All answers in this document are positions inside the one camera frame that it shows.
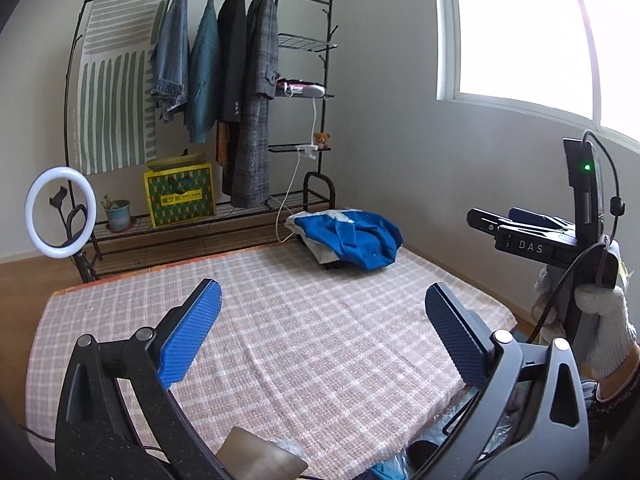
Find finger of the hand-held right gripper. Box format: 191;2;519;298
509;206;576;231
466;207;512;239

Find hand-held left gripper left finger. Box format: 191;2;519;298
54;277;223;480

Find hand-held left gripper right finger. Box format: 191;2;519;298
424;282;591;480

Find white and blue jacket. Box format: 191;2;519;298
285;208;405;271

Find person's right forearm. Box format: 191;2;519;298
587;350;640;461

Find black metal clothes rack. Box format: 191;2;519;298
62;0;338;281

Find person's right hand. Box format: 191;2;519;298
532;265;638;381

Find clear plastic bag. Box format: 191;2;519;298
370;390;521;480

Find pink plaid blanket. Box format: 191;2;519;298
25;245;518;476

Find yellow green patterned box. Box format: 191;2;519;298
143;152;217;227

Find small potted plant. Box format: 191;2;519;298
100;194;132;232

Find brown cardboard piece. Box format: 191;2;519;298
217;427;308;480

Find orange scarf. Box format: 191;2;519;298
215;121;231;166

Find window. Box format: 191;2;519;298
432;0;640;148

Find grey plaid coat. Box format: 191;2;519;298
230;0;280;208

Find green striped hanging cloth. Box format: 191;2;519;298
72;0;173;176

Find teal knit sweater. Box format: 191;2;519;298
186;0;221;145

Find blue denim jacket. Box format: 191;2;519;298
150;0;191;123

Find black blazer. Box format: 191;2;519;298
216;0;248;123

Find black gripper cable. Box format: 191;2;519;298
530;130;627;346

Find white cable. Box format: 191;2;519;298
275;152;306;243

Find white ring light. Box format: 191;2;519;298
24;166;101;281

